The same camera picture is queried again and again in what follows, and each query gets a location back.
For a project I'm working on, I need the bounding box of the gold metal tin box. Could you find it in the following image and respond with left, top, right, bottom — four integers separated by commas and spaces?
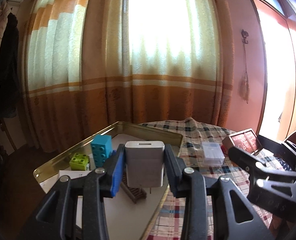
33, 121, 183, 239

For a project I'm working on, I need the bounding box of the hanging tassel wall ornament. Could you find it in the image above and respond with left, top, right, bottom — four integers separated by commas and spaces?
240, 29, 250, 104

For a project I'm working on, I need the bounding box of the plaid tablecloth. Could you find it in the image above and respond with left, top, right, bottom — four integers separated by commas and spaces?
138, 117, 296, 240

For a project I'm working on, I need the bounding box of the white box red logo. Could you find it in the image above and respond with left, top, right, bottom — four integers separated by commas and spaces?
58, 170, 91, 179

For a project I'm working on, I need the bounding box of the green soccer ball block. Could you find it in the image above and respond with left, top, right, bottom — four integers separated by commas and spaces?
69, 153, 90, 171

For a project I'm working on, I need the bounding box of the white charger adapter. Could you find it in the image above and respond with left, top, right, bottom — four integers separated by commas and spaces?
125, 141, 165, 188

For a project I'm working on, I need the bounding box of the teal toy building block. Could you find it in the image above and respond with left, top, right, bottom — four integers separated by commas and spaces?
90, 134, 113, 168

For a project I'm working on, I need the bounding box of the clear plastic case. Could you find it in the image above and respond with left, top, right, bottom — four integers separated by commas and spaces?
202, 142, 225, 166

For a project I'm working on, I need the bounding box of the blue feather pattern cushion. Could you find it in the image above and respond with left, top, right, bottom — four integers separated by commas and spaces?
274, 155, 293, 171

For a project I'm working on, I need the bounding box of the copper rose gift box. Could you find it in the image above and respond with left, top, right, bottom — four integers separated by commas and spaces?
222, 128, 263, 155

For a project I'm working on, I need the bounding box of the orange cream striped curtain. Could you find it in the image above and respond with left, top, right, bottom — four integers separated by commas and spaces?
22, 0, 234, 152

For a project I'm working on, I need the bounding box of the black hanging coat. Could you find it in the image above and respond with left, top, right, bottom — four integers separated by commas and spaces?
0, 13, 20, 118

